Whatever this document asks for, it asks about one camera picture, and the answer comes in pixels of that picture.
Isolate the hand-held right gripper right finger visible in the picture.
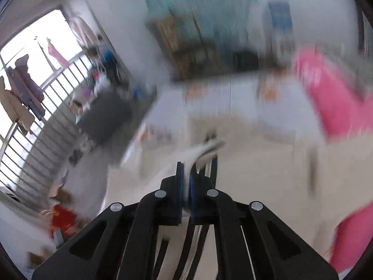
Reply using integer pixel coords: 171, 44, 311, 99
189, 171, 340, 280

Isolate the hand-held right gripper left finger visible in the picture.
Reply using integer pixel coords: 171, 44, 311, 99
31, 161, 187, 280

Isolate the cream sweatshirt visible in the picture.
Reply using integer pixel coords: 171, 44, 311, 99
105, 117, 344, 280

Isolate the grey cabinet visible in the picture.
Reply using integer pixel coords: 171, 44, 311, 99
77, 92, 146, 146

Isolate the red cloth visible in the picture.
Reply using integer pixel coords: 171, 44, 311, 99
51, 206, 78, 240

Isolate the wooden chair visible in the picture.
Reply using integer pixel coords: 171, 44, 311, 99
149, 14, 231, 81

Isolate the pink floral blanket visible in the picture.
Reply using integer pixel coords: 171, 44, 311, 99
293, 49, 373, 275

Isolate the beige hanging jacket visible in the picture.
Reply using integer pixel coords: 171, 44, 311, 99
0, 76, 35, 135

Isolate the pink hanging garment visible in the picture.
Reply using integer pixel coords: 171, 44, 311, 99
47, 38, 69, 67

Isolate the white hanging garment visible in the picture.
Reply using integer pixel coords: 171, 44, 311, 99
68, 14, 98, 47

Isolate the purple hanging jacket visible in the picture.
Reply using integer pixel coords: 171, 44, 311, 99
7, 54, 45, 120

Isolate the teal floral wall cloth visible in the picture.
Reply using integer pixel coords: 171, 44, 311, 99
141, 0, 258, 56

